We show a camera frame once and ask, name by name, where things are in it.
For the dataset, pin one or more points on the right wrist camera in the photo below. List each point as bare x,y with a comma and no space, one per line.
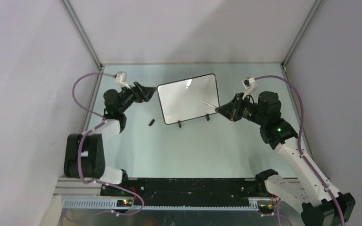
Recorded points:
250,86

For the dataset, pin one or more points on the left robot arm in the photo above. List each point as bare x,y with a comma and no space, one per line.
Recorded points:
85,152

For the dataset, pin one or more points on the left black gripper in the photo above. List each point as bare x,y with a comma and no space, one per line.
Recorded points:
139,97

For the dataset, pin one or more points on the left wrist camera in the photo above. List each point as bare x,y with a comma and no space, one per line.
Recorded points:
120,79

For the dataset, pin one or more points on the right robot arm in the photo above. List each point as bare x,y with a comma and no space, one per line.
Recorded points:
296,156

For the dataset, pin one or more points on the black white marker pen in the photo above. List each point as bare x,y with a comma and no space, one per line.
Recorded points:
208,104

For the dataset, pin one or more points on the aluminium frame rail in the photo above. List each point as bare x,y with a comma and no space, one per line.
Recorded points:
79,195

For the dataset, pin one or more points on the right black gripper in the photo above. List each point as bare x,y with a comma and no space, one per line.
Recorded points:
231,110

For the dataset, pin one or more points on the black framed whiteboard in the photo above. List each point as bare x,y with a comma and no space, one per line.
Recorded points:
179,100

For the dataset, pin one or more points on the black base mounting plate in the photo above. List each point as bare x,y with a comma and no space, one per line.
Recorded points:
191,192

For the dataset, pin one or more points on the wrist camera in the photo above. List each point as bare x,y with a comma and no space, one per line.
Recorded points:
250,86
120,79

